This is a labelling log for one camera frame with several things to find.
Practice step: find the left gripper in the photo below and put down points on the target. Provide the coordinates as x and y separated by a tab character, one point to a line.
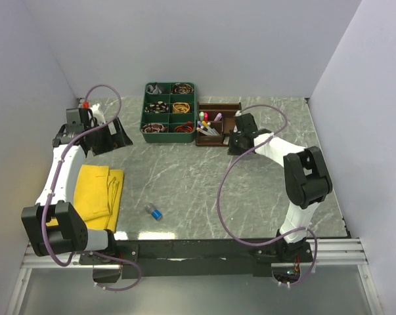
120	136

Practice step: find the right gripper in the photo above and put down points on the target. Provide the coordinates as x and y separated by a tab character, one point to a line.
231	150

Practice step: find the lilac pastel highlighter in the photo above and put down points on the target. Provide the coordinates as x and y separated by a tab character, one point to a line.
218	117

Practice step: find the brown wooden desk organizer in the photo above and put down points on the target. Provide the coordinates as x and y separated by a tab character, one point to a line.
224	126

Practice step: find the blue capped white pen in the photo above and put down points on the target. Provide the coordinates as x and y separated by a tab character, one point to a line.
210	127

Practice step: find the yellow capped white pen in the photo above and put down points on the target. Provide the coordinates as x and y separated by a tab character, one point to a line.
204	124

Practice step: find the orange capped white pen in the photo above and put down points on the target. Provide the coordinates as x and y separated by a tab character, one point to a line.
207	133

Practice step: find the blue capped glue stick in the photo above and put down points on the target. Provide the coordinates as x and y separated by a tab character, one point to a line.
151	209

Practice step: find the white marker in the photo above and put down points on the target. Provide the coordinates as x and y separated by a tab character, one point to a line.
207	130

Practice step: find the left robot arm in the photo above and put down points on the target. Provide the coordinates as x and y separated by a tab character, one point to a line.
53	221

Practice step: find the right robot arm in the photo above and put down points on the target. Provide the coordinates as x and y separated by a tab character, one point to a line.
306	178

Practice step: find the green compartment tray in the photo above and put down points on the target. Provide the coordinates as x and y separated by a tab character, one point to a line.
169	113

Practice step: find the yellow cloth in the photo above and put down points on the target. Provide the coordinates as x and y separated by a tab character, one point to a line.
95	195

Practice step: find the black base bar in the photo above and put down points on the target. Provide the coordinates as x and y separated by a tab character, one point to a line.
210	257

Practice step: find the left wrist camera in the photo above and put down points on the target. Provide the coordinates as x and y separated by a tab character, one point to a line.
96	116

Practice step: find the aluminium rail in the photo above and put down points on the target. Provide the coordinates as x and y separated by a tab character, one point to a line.
330	252

